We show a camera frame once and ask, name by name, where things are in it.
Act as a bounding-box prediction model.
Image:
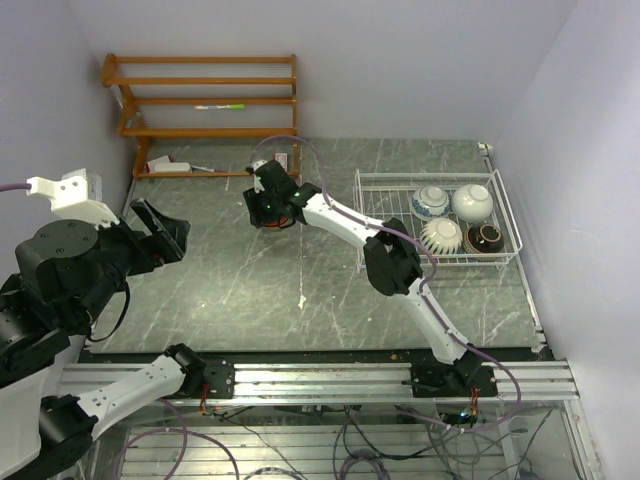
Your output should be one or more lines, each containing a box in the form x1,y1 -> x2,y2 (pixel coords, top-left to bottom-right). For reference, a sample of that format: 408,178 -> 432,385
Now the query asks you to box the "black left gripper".
72,194 -> 191,325

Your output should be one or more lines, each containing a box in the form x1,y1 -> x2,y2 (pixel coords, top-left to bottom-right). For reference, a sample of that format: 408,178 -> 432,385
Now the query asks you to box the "blue patterned white bowl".
410,186 -> 450,221

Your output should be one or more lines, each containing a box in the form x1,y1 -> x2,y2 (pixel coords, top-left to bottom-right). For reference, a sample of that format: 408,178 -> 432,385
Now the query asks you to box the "blue striped white bowl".
420,217 -> 463,255

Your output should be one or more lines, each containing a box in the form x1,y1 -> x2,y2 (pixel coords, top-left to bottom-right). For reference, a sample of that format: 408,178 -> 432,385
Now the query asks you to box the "white ribbed bowl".
451,184 -> 493,223

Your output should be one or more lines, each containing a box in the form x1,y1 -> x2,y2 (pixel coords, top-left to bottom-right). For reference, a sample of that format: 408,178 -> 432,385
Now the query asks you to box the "brown bowl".
463,223 -> 505,254

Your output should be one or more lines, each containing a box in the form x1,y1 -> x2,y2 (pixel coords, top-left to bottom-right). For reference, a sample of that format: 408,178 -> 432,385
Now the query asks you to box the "orange bowl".
263,217 -> 293,230

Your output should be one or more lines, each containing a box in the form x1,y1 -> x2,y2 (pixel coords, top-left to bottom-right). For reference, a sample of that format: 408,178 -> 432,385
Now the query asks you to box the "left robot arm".
1,200 -> 235,479

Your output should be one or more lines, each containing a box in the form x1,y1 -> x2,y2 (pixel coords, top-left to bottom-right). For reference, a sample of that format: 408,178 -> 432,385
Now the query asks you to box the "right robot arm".
243,160 -> 497,397

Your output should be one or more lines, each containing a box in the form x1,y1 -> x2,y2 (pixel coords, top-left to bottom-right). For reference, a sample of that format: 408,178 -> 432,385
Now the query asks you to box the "wooden shelf rack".
100,53 -> 298,179

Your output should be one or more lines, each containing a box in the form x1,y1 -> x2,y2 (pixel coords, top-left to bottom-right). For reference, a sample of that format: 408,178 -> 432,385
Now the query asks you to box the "red white small box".
274,152 -> 288,170

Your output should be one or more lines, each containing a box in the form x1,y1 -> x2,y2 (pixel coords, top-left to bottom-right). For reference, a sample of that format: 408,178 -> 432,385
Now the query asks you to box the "white flat box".
145,155 -> 192,174

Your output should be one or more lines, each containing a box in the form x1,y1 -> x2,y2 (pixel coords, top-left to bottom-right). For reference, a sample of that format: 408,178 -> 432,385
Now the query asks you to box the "red white marker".
191,165 -> 216,173

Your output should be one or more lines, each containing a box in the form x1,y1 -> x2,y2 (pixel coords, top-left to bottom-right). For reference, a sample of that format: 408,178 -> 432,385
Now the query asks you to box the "green white pen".
193,104 -> 245,111

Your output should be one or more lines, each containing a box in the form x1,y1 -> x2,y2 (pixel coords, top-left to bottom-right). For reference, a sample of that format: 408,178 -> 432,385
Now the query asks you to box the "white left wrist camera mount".
27,169 -> 120,228

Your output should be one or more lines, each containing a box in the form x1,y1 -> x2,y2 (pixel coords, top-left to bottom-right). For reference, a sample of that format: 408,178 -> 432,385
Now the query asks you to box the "white wire dish rack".
353,170 -> 523,268

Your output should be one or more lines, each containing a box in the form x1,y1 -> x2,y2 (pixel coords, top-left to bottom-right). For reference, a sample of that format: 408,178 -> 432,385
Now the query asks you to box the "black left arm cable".
87,284 -> 133,343

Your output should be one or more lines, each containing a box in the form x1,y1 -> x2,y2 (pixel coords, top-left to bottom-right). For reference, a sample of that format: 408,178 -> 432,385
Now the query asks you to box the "white corner bracket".
478,142 -> 493,155

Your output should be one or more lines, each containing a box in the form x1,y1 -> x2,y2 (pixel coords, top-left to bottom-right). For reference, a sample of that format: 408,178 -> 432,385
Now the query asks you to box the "aluminium rail frame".
74,350 -> 603,479

